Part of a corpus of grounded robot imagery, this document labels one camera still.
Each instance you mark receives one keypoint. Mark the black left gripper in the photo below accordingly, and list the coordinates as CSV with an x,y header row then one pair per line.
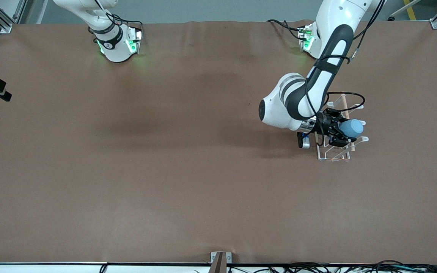
x,y
325,123

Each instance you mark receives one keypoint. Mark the light blue plastic cup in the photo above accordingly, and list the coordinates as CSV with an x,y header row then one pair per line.
x,y
353,128

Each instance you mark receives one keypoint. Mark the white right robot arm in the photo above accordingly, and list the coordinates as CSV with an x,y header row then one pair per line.
x,y
114,49

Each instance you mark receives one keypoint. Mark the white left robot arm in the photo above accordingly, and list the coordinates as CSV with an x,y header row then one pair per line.
x,y
328,57

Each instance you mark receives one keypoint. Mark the white rod with black foot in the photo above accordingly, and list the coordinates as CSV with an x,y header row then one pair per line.
x,y
404,9

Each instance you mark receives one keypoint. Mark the brown table cover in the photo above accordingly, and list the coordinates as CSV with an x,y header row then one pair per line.
x,y
203,189

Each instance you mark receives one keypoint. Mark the dark brown bar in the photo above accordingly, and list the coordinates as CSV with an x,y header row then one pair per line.
x,y
218,265

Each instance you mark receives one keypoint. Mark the grey metal bracket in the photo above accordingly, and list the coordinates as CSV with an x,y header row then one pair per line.
x,y
229,258

